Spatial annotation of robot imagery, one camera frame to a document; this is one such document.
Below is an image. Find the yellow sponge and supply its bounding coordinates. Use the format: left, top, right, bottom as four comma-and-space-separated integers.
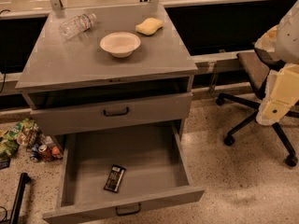
135, 18, 164, 35

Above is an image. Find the blue soda can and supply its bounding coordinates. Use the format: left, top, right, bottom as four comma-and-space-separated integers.
30, 144, 40, 162

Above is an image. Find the black metal stand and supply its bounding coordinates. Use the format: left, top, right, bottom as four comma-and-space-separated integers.
8, 173, 31, 224

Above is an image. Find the orange snack package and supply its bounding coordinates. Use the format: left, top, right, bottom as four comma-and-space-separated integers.
51, 146, 63, 160

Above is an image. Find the open grey middle drawer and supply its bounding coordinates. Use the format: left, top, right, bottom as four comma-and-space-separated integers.
43, 122, 204, 224

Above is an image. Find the clear plastic snack wrapper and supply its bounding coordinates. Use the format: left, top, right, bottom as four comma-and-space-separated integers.
17, 124, 39, 147

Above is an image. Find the dark small packet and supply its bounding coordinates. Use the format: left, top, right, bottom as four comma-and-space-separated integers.
0, 159, 10, 170

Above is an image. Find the black rxbar chocolate bar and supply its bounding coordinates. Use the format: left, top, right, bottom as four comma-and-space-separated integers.
104, 165, 126, 193

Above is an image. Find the closed grey top drawer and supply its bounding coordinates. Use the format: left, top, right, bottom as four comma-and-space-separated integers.
31, 92, 192, 135

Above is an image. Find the clear plastic water bottle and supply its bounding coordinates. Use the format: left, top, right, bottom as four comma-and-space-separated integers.
59, 13, 96, 39

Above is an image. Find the grey metal drawer cabinet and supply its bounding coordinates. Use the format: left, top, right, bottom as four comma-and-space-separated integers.
14, 3, 199, 142

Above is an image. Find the red soda can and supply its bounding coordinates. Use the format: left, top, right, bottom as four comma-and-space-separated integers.
38, 145, 52, 161

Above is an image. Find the white paper bowl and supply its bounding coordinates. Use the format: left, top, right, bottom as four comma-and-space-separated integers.
100, 32, 141, 58

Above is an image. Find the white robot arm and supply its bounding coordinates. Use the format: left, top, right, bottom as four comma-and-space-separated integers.
255, 1, 299, 126

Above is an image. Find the green chip bag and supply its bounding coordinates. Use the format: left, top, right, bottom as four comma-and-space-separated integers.
0, 119, 35, 159

